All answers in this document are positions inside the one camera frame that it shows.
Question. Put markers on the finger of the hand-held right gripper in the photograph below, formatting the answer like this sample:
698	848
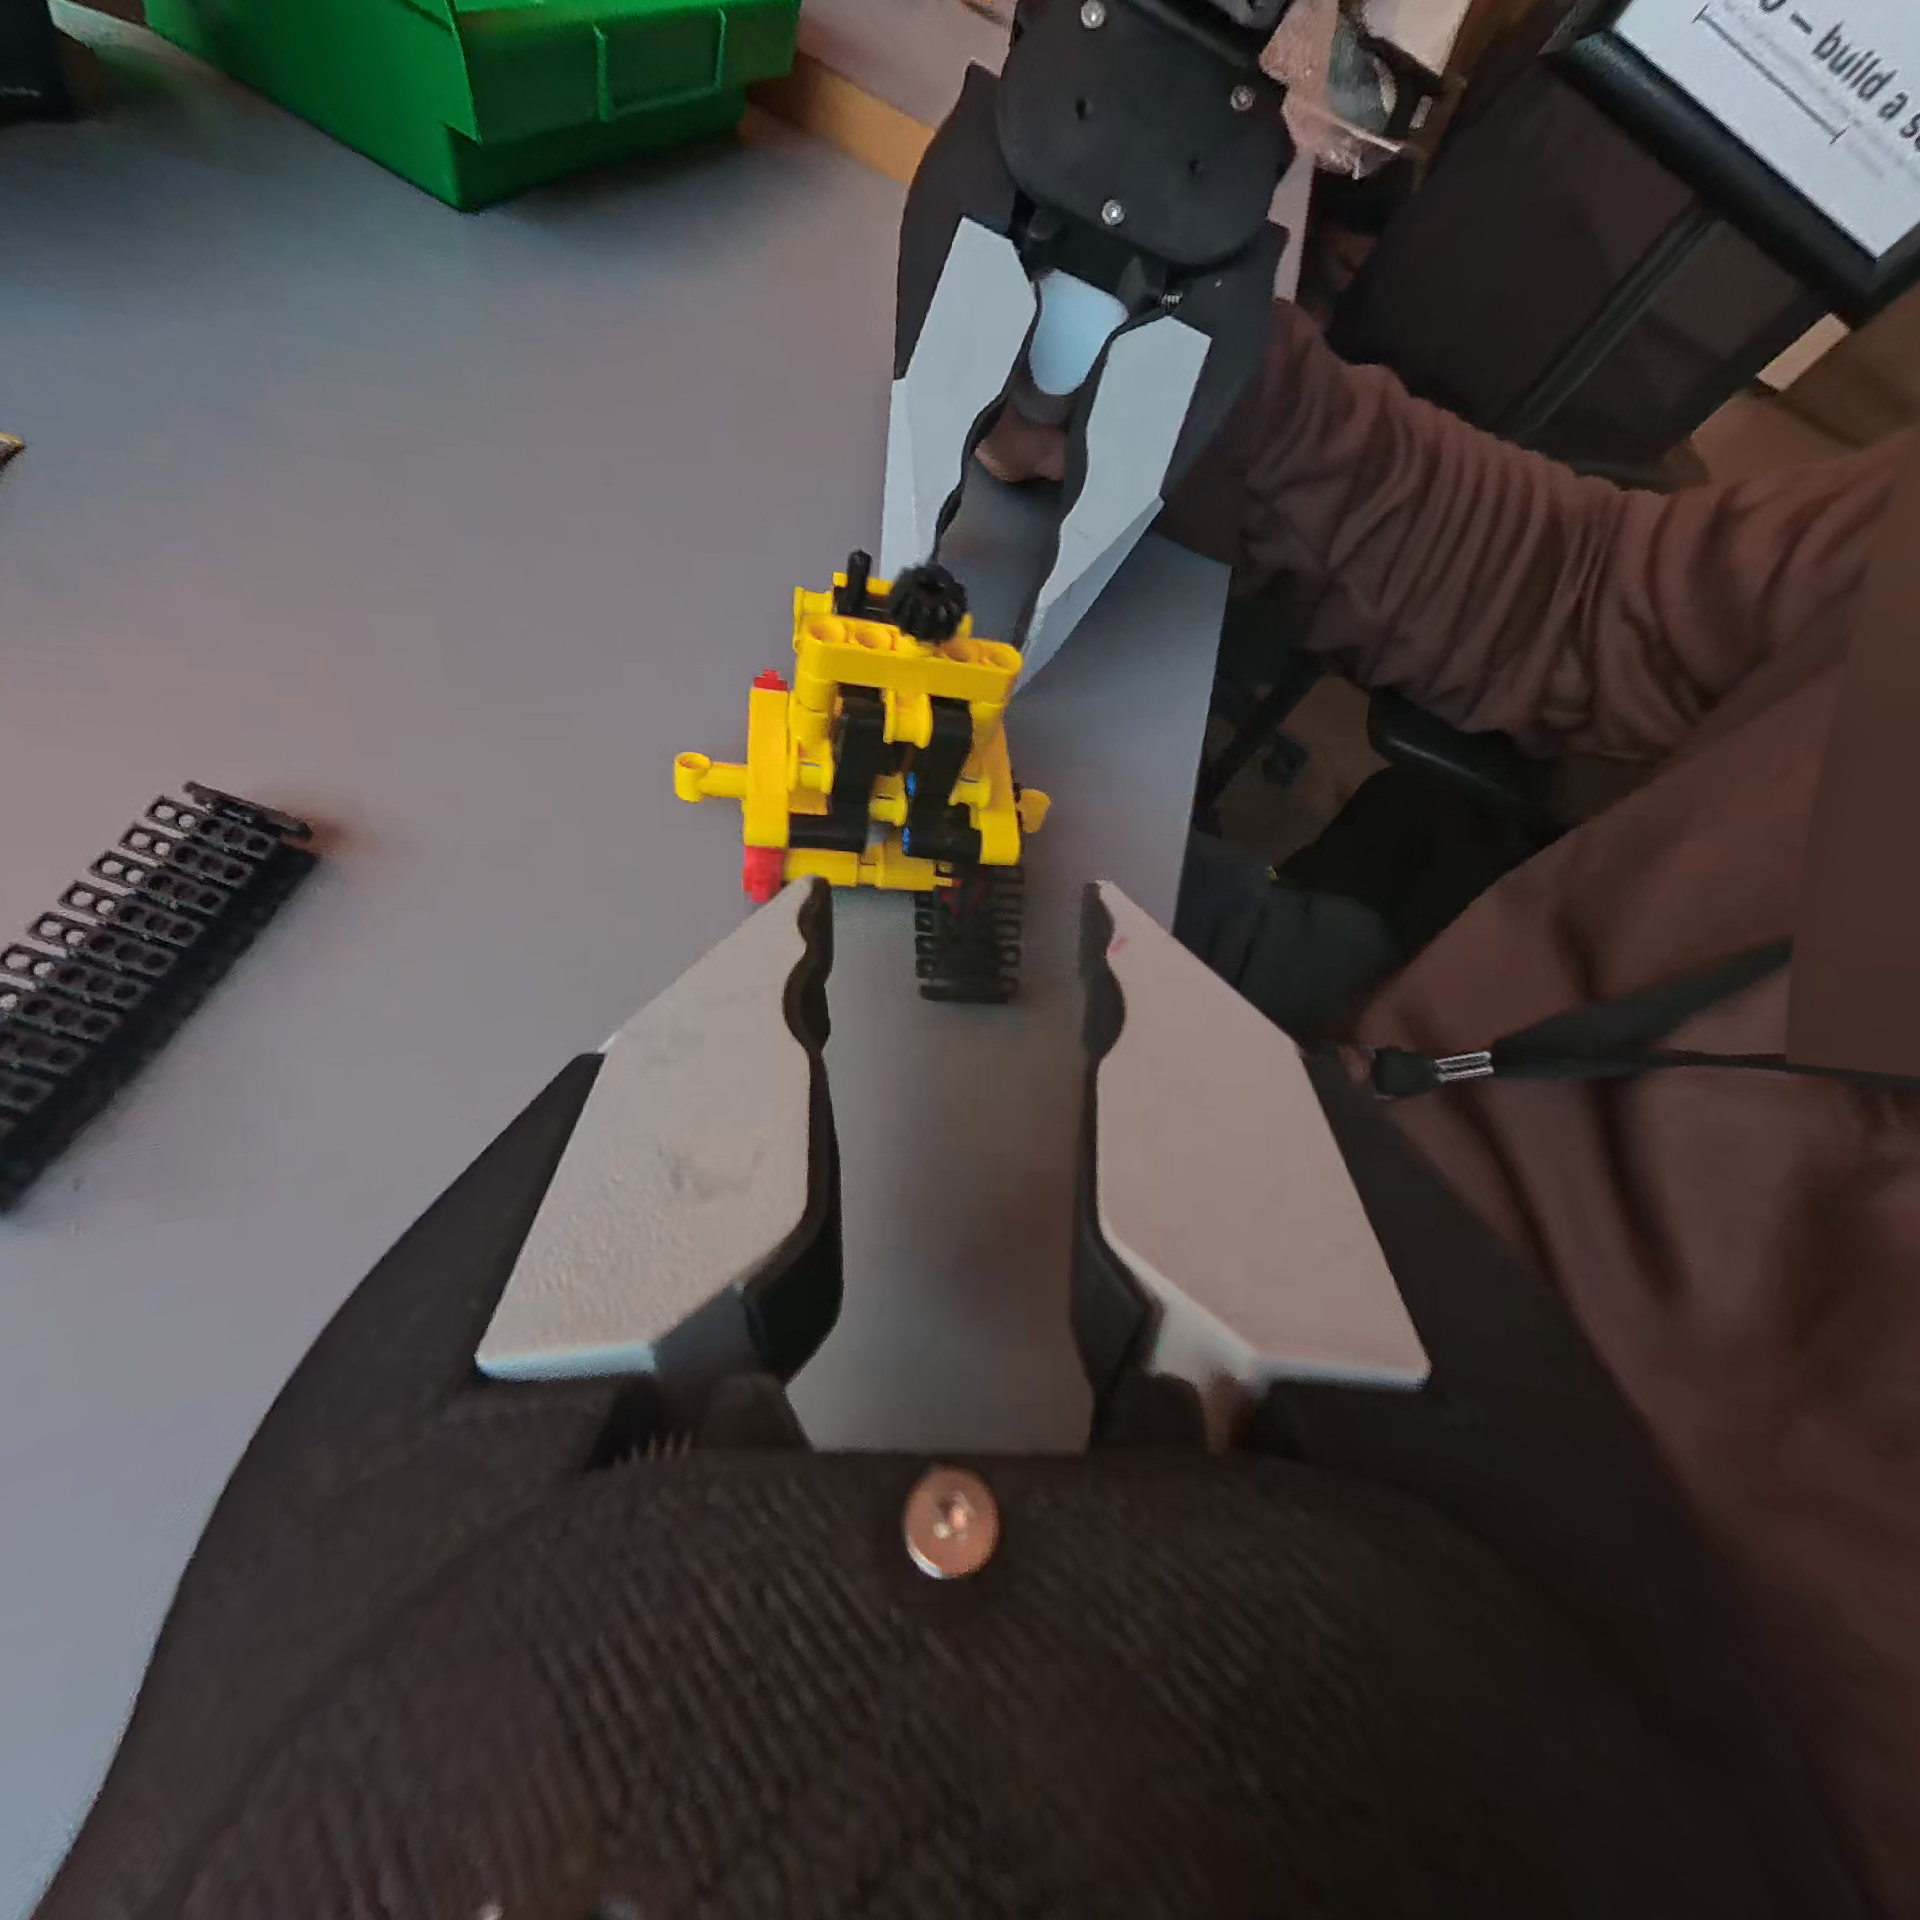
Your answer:
1148	420
946	375

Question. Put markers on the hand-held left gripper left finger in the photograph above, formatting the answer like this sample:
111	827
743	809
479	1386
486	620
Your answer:
662	1140

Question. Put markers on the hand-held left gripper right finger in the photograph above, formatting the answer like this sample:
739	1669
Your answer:
1245	1170

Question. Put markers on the long black lego track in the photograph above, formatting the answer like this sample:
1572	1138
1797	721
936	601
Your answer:
975	938

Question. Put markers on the yellow lego vehicle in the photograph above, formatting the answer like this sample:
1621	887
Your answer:
839	751

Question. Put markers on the person's right forearm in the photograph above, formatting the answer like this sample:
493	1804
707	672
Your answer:
1501	569

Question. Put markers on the folded black lego track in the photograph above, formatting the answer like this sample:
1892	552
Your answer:
120	961

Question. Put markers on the person's right hand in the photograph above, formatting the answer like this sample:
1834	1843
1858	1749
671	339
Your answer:
1028	447

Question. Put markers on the dark cloth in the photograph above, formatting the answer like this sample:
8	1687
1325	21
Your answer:
1291	944

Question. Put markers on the black office chair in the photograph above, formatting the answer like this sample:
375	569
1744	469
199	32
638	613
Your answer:
1424	751

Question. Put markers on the black cabinet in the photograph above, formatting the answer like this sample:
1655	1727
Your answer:
1559	253

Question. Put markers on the person's brown clothed torso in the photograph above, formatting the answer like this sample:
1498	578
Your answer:
1680	1349

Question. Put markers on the green plastic bin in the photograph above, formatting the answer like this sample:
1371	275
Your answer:
494	75

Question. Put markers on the white printed sign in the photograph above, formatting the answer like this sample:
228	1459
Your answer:
1786	90

